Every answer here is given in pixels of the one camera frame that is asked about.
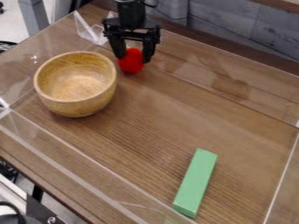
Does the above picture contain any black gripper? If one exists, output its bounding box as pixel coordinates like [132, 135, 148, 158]
[101, 17, 161, 63]

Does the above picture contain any red plush strawberry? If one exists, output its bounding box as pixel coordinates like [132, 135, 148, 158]
[117, 48, 144, 74]

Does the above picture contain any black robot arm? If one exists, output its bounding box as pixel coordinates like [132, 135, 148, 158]
[101, 0, 161, 63]

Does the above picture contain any wooden bowl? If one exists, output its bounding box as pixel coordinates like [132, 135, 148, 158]
[33, 51, 117, 117]

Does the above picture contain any green rectangular block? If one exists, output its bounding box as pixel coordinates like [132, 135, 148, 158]
[172, 149, 217, 219]

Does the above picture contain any clear acrylic corner bracket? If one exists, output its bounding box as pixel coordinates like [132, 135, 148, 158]
[73, 10, 108, 46]

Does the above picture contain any grey post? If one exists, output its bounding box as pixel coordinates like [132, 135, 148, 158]
[17, 0, 51, 36]

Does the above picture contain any clear acrylic front wall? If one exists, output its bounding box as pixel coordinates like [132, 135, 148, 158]
[0, 106, 193, 224]

